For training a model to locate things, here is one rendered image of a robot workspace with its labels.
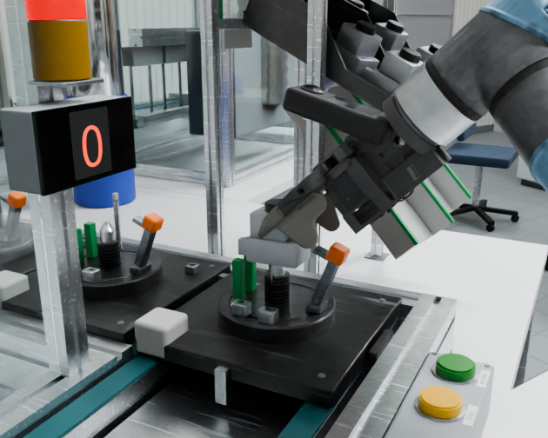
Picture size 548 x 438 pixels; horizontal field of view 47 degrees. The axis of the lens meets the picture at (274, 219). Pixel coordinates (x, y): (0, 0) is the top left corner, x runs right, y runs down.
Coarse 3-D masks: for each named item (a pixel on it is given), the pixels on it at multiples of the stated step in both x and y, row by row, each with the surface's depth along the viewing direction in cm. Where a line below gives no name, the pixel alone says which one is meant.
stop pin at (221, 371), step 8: (216, 368) 65; (224, 368) 65; (216, 376) 65; (224, 376) 65; (216, 384) 66; (224, 384) 65; (216, 392) 66; (224, 392) 65; (216, 400) 66; (224, 400) 66
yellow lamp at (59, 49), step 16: (32, 32) 53; (48, 32) 53; (64, 32) 53; (80, 32) 54; (32, 48) 54; (48, 48) 53; (64, 48) 53; (80, 48) 54; (32, 64) 54; (48, 64) 53; (64, 64) 54; (80, 64) 54; (48, 80) 54; (64, 80) 54
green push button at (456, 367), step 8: (440, 360) 66; (448, 360) 66; (456, 360) 66; (464, 360) 66; (440, 368) 65; (448, 368) 64; (456, 368) 64; (464, 368) 64; (472, 368) 64; (448, 376) 64; (456, 376) 64; (464, 376) 64; (472, 376) 64
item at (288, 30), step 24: (264, 0) 91; (288, 0) 89; (336, 0) 98; (264, 24) 92; (288, 24) 90; (336, 24) 99; (288, 48) 91; (336, 48) 86; (336, 72) 87; (360, 96) 86; (384, 96) 83
